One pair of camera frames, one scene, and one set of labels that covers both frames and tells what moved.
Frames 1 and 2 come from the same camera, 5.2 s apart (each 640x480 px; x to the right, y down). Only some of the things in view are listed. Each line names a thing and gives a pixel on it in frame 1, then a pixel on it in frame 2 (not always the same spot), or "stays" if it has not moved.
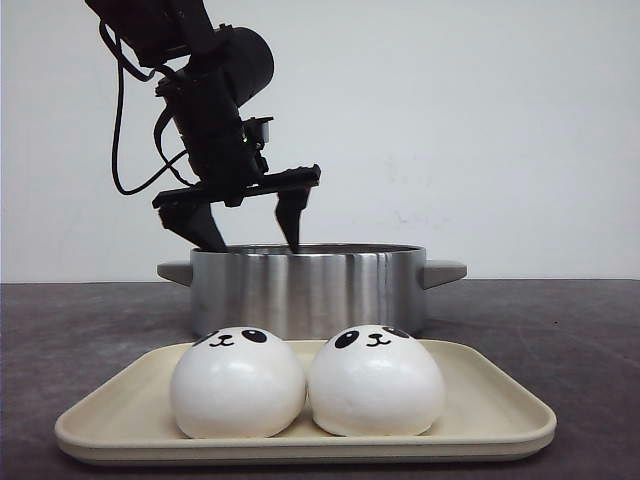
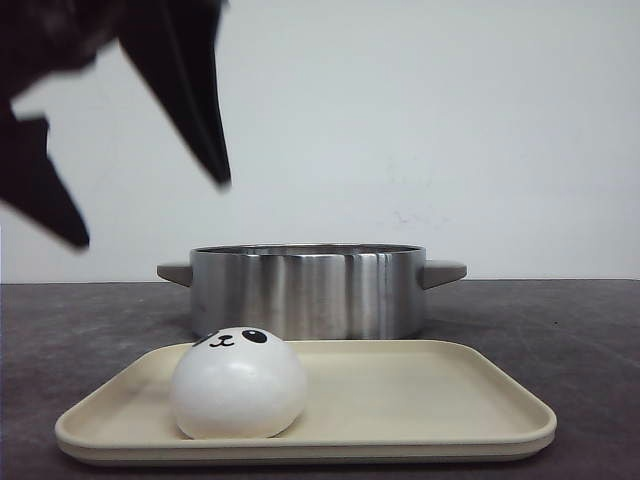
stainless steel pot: x=311 y=291 stays
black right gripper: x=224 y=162 -> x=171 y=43
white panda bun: x=235 y=383 stays
